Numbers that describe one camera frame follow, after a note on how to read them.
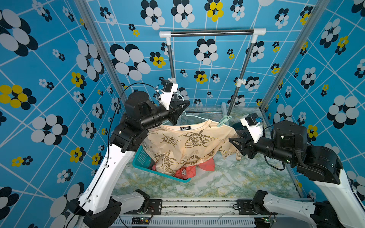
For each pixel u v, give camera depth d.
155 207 0.74
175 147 0.70
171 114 0.47
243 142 0.45
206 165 0.77
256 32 0.60
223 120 0.53
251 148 0.45
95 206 0.36
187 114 0.55
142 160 0.87
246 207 0.74
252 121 0.42
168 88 0.44
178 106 0.49
